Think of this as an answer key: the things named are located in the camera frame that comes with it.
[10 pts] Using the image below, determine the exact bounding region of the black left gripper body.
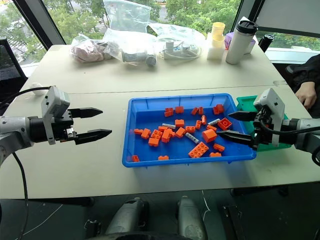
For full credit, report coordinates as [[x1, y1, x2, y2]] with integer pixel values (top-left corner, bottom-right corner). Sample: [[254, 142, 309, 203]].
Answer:
[[53, 108, 78, 144]]

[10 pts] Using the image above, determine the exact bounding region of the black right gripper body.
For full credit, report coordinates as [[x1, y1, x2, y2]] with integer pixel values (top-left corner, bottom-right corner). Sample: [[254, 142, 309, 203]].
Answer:
[[252, 105, 274, 151]]

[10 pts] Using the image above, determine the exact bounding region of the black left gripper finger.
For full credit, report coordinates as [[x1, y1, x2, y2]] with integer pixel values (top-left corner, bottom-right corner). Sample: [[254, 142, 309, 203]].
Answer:
[[68, 107, 104, 120], [74, 128, 113, 146]]

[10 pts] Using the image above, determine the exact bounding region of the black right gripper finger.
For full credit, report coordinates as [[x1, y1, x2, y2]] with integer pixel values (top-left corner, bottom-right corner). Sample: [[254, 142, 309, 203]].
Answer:
[[228, 110, 259, 123], [216, 129, 259, 151]]

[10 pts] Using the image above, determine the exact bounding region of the green plastic tray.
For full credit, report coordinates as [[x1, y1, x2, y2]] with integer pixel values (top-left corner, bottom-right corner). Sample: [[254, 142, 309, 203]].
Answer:
[[235, 95, 293, 153]]

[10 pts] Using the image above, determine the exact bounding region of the bystander bare hand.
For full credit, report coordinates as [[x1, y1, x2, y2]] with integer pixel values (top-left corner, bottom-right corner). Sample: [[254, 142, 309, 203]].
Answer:
[[294, 80, 319, 110]]

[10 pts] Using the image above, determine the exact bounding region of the red plastic toy brick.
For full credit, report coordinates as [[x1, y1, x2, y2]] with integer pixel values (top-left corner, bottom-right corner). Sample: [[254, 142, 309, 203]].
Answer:
[[217, 117, 232, 131]]

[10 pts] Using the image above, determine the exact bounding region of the orange 2x4 plastic building brick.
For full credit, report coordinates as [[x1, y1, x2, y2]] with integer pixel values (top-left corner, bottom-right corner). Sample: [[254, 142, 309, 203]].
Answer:
[[188, 141, 210, 159]]

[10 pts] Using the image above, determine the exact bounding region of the small white ball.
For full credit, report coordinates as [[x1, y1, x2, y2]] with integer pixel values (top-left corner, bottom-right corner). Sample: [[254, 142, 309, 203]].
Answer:
[[29, 82, 44, 97]]

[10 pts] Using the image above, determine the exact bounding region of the black table foot bar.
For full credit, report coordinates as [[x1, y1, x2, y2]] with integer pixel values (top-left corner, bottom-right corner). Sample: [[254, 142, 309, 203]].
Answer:
[[230, 186, 290, 198], [0, 196, 96, 208]]

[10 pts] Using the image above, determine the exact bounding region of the blue plastic tray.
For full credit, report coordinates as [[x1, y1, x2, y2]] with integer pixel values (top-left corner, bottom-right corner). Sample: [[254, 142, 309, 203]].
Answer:
[[121, 93, 258, 169]]

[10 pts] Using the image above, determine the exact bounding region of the plastic bag with pink cloth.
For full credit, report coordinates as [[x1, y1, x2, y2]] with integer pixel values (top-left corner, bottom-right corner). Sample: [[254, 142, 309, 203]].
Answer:
[[69, 33, 112, 64]]

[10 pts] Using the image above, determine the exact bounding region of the white thermos with black lid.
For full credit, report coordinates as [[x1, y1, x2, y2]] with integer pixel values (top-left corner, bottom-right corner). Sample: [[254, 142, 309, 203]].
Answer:
[[225, 17, 259, 66]]

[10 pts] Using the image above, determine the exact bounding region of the black mesh chair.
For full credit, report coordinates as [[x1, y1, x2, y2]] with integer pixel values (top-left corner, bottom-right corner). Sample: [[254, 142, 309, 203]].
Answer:
[[0, 36, 29, 104]]

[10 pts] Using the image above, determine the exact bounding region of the plastic bag with grey items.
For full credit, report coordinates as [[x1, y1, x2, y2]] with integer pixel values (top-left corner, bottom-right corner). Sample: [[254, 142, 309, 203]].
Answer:
[[102, 27, 159, 69]]

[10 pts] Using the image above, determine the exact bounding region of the purple object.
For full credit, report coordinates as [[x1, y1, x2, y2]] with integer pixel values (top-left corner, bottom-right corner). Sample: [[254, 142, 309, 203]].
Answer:
[[223, 31, 235, 51]]

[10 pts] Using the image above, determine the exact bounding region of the black bottle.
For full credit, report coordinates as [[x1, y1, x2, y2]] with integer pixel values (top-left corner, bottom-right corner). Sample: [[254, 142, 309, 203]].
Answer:
[[257, 33, 275, 54]]

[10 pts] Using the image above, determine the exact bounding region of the bystander dark sleeve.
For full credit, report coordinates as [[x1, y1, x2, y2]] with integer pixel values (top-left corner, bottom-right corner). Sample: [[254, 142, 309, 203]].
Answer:
[[285, 53, 320, 94]]

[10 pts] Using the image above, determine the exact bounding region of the yellow plastic cup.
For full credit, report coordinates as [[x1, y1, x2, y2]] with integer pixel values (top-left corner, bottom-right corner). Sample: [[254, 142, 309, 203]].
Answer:
[[210, 21, 226, 50]]

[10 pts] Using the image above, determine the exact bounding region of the grey rounded robot leg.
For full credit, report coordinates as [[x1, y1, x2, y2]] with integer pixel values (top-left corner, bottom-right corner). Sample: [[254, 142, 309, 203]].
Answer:
[[104, 197, 150, 240], [176, 195, 209, 240]]

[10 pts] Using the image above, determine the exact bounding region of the white power strip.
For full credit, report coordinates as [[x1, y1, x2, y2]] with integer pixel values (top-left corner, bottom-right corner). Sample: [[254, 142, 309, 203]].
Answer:
[[161, 37, 199, 60]]

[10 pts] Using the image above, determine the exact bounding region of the tall clear plastic bag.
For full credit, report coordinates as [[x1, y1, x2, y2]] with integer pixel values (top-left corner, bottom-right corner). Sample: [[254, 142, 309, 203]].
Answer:
[[102, 0, 152, 35]]

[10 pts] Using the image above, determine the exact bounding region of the clear bag around power strip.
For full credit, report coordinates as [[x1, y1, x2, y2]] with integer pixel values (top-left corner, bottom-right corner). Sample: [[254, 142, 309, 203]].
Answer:
[[148, 21, 209, 61]]

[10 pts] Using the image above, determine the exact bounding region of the white window blind panel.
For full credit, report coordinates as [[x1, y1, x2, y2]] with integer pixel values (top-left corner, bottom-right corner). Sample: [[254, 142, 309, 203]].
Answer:
[[252, 0, 320, 39]]

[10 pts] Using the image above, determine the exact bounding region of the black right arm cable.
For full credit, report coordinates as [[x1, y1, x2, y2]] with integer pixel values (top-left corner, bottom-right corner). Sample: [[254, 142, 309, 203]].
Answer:
[[259, 119, 320, 137]]

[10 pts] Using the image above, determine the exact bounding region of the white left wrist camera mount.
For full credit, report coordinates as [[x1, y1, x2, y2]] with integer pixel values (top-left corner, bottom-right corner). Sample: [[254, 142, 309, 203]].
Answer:
[[40, 85, 71, 146]]

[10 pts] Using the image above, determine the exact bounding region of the black floor bracket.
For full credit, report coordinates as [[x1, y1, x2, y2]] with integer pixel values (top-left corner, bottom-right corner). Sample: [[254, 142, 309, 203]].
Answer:
[[221, 204, 245, 240]]

